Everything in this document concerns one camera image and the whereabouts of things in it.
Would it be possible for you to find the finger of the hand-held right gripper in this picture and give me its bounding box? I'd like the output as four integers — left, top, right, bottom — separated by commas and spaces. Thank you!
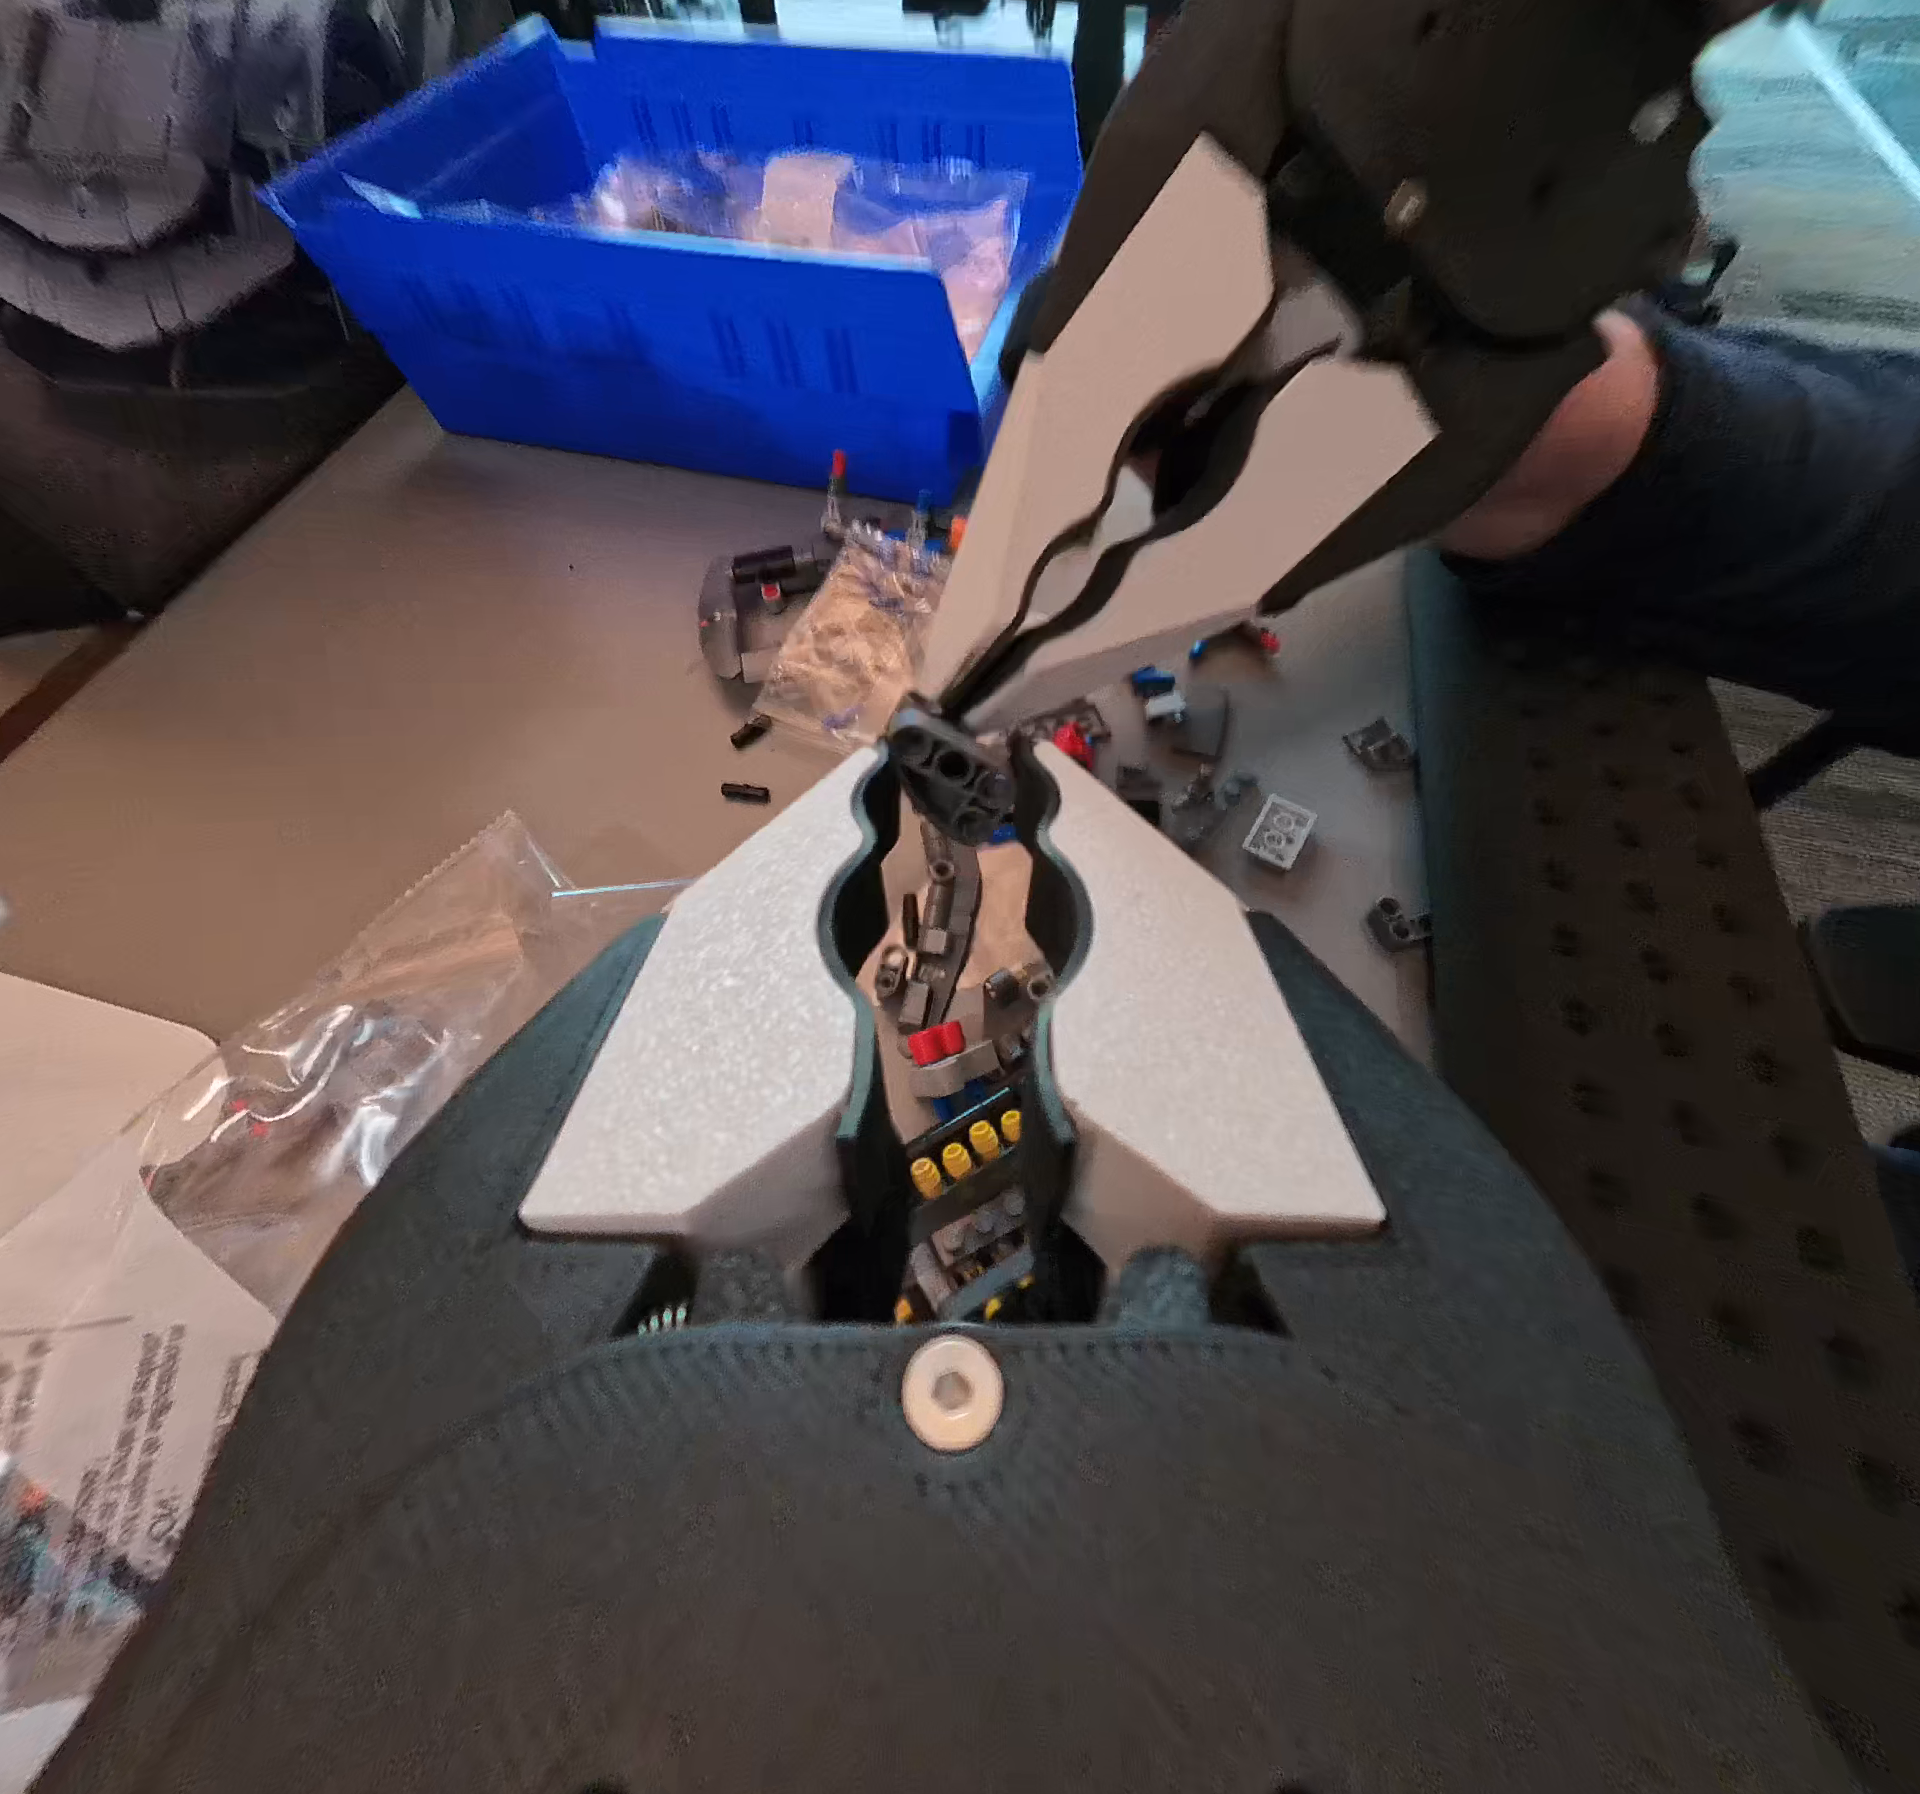
959, 358, 1445, 737
914, 134, 1286, 700

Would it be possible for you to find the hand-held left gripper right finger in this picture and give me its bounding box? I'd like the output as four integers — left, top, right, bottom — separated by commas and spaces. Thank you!
1020, 738, 1388, 1324

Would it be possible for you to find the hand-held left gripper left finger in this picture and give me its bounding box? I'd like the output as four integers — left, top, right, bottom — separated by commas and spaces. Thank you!
515, 745, 906, 1324

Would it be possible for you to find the grey and red lego assembly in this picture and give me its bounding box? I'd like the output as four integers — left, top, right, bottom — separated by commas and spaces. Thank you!
897, 1019, 1032, 1101

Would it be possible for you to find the clear bag of dark pieces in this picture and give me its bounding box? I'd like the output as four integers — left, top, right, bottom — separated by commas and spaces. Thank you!
140, 808, 695, 1321

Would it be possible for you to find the small black lego beam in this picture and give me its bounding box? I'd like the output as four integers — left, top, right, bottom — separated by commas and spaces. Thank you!
879, 695, 1025, 848

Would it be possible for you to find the pile of loose lego pieces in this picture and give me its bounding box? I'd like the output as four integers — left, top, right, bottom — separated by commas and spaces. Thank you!
695, 449, 1439, 1019

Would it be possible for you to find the lego chassis with yellow connectors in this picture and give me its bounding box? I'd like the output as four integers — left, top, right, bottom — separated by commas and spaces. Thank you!
896, 1095, 1063, 1324

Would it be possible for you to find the bundle of clear lego bags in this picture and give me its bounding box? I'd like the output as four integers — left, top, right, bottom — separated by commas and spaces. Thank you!
432, 141, 1042, 359

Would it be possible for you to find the dark lego set box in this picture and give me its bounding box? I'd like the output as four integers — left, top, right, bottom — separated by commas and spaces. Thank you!
0, 0, 521, 631

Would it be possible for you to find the person's right hand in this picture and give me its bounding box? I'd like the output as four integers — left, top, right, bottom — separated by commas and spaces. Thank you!
1445, 310, 1666, 561

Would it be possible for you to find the small clear bag with bits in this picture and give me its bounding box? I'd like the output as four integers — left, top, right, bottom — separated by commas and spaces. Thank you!
753, 513, 970, 750

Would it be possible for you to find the black perforated foam pad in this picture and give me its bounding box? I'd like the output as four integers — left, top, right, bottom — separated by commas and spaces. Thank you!
1398, 548, 1920, 1794

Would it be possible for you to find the blue plastic bin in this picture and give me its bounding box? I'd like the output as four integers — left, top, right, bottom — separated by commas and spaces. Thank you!
261, 12, 1093, 510

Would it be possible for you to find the white book stand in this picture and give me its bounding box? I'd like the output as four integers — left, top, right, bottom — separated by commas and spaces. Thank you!
0, 966, 223, 1228

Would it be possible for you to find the dark chair seat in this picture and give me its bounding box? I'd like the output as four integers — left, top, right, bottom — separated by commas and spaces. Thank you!
1744, 712, 1920, 1071

